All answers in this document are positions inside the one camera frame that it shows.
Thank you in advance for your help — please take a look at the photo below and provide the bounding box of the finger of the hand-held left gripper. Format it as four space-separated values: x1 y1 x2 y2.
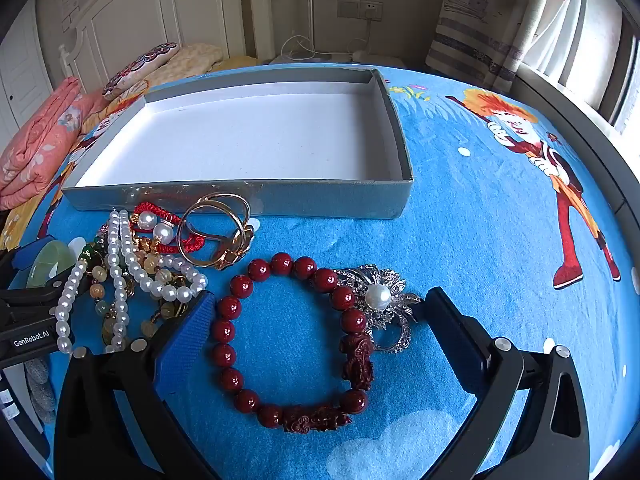
0 241 48 281
0 272 73 310

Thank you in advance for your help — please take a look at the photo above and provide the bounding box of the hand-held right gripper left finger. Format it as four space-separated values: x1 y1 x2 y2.
52 290 221 480

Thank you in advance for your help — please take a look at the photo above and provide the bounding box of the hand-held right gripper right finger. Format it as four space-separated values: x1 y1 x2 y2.
422 286 591 480

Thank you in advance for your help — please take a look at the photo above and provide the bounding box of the green jade bangle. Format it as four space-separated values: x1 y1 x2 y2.
27 240 76 288

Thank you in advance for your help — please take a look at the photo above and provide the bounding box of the red bead bracelet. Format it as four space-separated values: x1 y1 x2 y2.
210 252 376 435

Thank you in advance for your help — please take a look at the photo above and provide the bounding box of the multicolour stone bead bracelet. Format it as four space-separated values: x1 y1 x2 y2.
82 250 201 353

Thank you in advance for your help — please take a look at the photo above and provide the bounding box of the silver pearl brooch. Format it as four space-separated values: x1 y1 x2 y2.
334 262 425 356

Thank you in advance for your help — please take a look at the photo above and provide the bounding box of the white pearl necklace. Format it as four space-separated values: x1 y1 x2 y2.
55 207 210 356

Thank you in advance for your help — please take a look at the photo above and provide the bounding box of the gold bangle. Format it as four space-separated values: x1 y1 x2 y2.
176 192 256 272

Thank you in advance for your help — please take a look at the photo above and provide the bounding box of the grey cardboard box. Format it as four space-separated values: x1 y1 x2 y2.
60 65 415 220

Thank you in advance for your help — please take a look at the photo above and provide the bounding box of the person's left hand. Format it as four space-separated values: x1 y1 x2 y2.
22 357 58 426

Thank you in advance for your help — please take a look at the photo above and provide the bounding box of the blue printed blanket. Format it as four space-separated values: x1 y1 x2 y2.
0 62 636 480

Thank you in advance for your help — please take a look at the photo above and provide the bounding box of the pink floral quilt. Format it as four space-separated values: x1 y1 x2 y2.
0 76 108 211

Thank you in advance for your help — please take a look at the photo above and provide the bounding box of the white wardrobe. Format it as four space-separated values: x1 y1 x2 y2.
0 45 53 156

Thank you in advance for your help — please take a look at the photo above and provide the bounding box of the patterned round pillow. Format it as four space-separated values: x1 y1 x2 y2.
101 41 181 101

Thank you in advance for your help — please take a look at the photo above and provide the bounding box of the cream shell print pillow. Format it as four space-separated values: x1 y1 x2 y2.
145 42 226 88

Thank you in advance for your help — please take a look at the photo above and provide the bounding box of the yellow pillow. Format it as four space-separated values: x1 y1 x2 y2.
210 55 258 71

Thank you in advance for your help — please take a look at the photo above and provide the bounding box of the white wooden headboard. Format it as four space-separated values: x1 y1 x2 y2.
57 0 251 81

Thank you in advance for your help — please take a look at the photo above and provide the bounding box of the white nightstand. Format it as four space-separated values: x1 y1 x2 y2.
270 52 406 68

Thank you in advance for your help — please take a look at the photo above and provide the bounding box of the white sheer curtain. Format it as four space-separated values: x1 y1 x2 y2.
520 0 626 126

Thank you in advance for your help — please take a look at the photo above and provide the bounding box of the patterned curtain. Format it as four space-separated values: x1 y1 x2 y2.
425 0 558 95

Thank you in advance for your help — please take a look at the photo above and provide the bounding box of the silver floor lamp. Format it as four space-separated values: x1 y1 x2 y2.
304 0 317 58

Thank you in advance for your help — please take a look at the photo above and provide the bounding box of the red cord pearl bracelet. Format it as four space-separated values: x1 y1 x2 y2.
129 201 206 256

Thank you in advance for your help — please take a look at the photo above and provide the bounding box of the white charger cable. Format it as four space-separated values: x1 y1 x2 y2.
280 17 401 63

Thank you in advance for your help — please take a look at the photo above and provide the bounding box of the wall socket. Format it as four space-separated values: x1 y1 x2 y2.
337 0 383 22

